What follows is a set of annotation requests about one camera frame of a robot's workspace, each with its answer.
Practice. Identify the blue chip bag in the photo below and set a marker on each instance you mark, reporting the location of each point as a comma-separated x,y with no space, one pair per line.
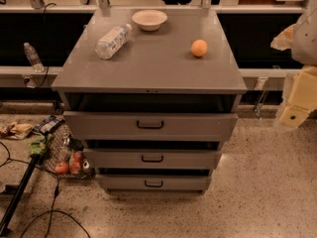
47,125

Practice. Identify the grey top drawer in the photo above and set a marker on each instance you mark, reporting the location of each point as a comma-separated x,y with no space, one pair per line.
150,126

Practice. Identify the green snack bag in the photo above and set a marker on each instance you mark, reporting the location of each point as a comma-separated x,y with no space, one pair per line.
38,145

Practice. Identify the yellow snack bag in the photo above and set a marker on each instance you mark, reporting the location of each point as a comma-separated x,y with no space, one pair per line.
16,131

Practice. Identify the grey bottom drawer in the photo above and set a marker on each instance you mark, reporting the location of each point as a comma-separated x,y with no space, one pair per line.
108,182

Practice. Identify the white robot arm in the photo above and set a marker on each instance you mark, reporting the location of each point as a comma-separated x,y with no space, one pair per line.
301,38

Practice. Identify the grey drawer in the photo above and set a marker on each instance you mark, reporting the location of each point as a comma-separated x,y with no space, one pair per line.
108,182
152,159
150,126

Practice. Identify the grey drawer cabinet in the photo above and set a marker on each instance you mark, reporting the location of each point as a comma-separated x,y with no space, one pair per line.
155,72

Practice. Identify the wire mesh basket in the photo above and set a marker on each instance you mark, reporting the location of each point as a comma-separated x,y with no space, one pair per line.
60,149

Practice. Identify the black metal pole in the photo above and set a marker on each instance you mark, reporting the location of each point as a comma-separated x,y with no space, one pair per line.
17,196

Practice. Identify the orange fruit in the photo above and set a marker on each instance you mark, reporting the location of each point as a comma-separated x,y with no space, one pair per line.
199,48

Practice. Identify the red apple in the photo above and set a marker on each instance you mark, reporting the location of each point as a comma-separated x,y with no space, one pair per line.
61,168

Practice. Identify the clear plastic water bottle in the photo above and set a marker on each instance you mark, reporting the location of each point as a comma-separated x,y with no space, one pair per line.
113,41

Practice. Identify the red snack can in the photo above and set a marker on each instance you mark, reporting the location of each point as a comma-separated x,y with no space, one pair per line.
75,163

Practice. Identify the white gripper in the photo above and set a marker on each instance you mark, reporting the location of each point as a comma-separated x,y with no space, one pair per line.
305,42

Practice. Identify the grey middle drawer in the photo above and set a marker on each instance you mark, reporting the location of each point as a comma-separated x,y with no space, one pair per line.
152,159

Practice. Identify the small upright water bottle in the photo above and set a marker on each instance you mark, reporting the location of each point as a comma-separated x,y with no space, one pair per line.
33,58

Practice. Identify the white ceramic bowl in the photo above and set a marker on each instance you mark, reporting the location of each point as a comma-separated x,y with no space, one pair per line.
149,20

